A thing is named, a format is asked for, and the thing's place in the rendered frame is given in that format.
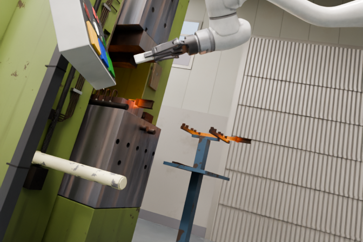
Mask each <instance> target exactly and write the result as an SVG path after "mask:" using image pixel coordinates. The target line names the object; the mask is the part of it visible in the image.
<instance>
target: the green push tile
mask: <svg viewBox="0 0 363 242"><path fill-rule="evenodd" d="M106 57H107V61H108V64H109V72H110V74H111V75H112V76H113V78H115V73H114V70H113V66H112V61H111V59H110V57H109V55H108V54H107V52H106Z"/></svg>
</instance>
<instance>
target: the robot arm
mask: <svg viewBox="0 0 363 242"><path fill-rule="evenodd" d="M245 1H246V0H205V3H206V8H207V12H208V14H209V20H210V27H209V28H206V29H203V30H199V31H196V32H195V33H194V35H193V34H192V35H188V36H185V37H184V40H180V41H179V39H178V38H175V39H173V40H172V41H169V42H166V43H164V44H161V45H159V46H155V47H154V48H151V51H149V52H145V53H141V54H138V55H134V58H135V62H136V64H139V63H143V62H147V61H151V60H154V61H155V62H156V61H163V60H167V59H174V58H176V59H177V58H179V55H183V54H185V53H187V54H188V55H189V56H192V55H196V54H198V53H199V54H200V55H203V54H206V53H209V52H214V51H225V50H229V49H233V48H235V47H238V46H240V45H242V44H244V43H246V42H247V41H248V40H249V39H250V36H251V26H250V24H249V22H248V21H246V20H244V19H241V18H238V16H237V12H236V9H237V8H238V7H240V6H242V4H243V3H244V2H245ZM267 1H269V2H271V3H273V4H275V5H276V6H278V7H280V8H282V9H284V10H285V11H287V12H289V13H291V14H293V15H294V16H296V17H298V18H300V19H302V20H303V21H306V22H308V23H310V24H313V25H317V26H322V27H329V28H339V27H363V0H355V1H352V2H349V3H346V4H343V5H339V6H334V7H323V6H319V5H316V4H313V3H311V2H309V1H307V0H267Z"/></svg>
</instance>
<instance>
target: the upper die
mask: <svg viewBox="0 0 363 242"><path fill-rule="evenodd" d="M155 46H158V45H157V44H156V43H155V42H154V40H153V39H152V38H151V37H150V36H149V35H148V34H147V33H146V32H145V30H115V31H114V33H113V36H112V38H111V42H110V45H109V48H108V53H132V54H134V55H138V54H141V53H145V52H149V51H151V48H154V47H155ZM144 63H157V61H156V62H155V61H154V60H150V61H147V62H144Z"/></svg>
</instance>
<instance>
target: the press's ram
mask: <svg viewBox="0 0 363 242"><path fill-rule="evenodd" d="M178 3H179V0H124V3H123V6H122V9H121V12H120V15H119V18H118V21H117V24H116V27H115V30H145V32H146V33H147V34H148V35H149V36H150V37H151V38H152V39H153V40H154V42H155V43H156V44H157V45H161V44H164V43H166V42H167V41H168V39H169V35H170V32H171V28H172V24H173V20H174V17H175V14H176V10H177V6H178Z"/></svg>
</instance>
